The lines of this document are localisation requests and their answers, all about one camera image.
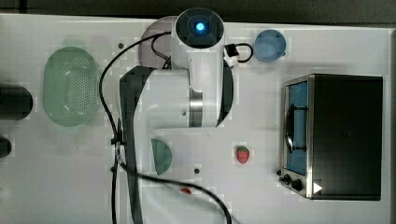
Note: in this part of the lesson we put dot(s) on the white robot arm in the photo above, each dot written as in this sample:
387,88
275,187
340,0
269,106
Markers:
189,95

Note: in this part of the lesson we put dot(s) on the grey round plate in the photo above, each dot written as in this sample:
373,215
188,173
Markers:
146,54

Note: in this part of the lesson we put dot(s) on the green bowl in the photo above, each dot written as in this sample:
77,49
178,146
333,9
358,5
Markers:
162,156

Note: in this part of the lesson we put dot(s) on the red strawberry toy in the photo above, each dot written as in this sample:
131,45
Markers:
242,154

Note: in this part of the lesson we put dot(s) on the small red toy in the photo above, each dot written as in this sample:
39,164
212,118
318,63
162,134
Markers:
186,190

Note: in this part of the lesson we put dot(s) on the blue cup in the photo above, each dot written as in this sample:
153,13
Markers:
269,46

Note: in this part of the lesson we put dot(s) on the green perforated colander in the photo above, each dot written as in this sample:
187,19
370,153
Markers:
70,86

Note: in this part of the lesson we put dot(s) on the silver toaster oven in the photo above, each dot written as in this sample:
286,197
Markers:
332,137

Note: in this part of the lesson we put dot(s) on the black cylinder object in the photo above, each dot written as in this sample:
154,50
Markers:
16,102

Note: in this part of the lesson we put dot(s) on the small black object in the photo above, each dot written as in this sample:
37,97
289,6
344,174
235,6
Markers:
5,147

